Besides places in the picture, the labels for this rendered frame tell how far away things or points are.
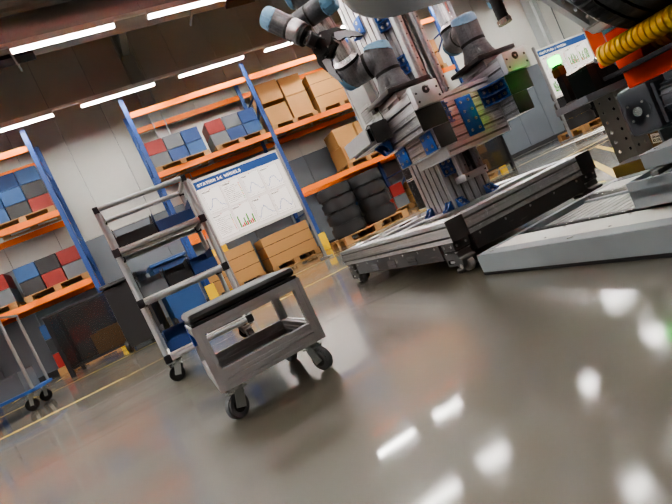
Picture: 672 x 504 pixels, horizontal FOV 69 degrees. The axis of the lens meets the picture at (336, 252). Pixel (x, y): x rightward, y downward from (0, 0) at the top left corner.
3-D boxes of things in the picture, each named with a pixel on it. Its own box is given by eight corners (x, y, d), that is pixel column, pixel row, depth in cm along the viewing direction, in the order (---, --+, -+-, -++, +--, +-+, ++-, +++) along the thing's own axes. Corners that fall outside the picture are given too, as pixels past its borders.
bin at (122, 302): (128, 354, 642) (96, 288, 637) (139, 346, 705) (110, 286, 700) (167, 336, 651) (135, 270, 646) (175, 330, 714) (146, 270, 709)
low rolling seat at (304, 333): (340, 364, 150) (293, 264, 148) (233, 427, 137) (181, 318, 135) (302, 352, 190) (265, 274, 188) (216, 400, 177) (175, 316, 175)
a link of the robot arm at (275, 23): (274, 6, 165) (262, 1, 157) (301, 19, 162) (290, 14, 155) (267, 30, 168) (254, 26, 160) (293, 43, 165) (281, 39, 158)
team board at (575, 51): (581, 135, 932) (540, 41, 923) (561, 143, 980) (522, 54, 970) (631, 111, 982) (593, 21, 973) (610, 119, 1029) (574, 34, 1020)
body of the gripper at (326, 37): (343, 41, 160) (313, 26, 162) (335, 35, 152) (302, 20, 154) (334, 64, 162) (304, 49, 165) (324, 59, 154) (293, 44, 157)
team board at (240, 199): (244, 298, 696) (185, 174, 687) (239, 299, 743) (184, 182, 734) (333, 255, 746) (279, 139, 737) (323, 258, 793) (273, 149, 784)
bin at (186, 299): (179, 330, 657) (147, 265, 652) (173, 330, 714) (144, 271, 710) (216, 312, 681) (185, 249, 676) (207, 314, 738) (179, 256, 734)
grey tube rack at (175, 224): (173, 385, 250) (87, 209, 246) (171, 374, 290) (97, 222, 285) (265, 336, 269) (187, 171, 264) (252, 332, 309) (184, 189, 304)
